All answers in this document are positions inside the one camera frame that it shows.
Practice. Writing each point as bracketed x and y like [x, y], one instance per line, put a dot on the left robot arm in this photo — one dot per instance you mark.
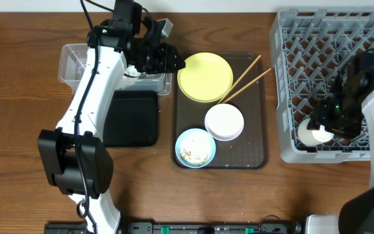
[74, 157]

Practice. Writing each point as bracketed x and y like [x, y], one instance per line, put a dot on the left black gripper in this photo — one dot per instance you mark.
[166, 58]

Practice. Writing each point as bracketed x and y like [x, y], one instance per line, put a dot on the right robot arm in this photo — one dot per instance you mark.
[354, 83]

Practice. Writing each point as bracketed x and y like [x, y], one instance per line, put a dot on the wooden chopstick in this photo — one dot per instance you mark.
[256, 79]
[240, 78]

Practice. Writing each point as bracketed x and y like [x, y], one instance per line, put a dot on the grey dishwasher rack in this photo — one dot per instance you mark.
[308, 48]

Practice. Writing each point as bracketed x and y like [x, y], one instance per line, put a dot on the white plastic cup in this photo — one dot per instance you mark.
[313, 137]

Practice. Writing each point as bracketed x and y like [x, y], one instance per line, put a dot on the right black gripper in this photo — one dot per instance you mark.
[328, 114]

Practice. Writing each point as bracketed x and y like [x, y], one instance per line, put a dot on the yellow plate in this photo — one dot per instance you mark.
[207, 77]

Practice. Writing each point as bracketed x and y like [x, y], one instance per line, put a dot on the black rectangular tray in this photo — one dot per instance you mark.
[132, 119]

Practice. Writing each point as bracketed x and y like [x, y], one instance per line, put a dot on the light blue bowl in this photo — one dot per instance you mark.
[187, 132]

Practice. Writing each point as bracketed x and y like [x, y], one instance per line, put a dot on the white tissue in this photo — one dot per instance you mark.
[133, 73]

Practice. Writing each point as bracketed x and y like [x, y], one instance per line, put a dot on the rice and food scraps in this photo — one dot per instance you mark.
[195, 149]

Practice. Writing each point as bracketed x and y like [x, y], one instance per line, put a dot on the dark brown serving tray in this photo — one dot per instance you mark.
[250, 149]

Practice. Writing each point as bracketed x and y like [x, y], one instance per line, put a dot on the clear plastic waste bin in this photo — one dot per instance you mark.
[72, 66]

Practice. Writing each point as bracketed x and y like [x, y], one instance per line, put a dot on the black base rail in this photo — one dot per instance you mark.
[269, 226]

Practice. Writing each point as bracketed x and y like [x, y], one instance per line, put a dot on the pink bowl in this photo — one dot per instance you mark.
[224, 122]

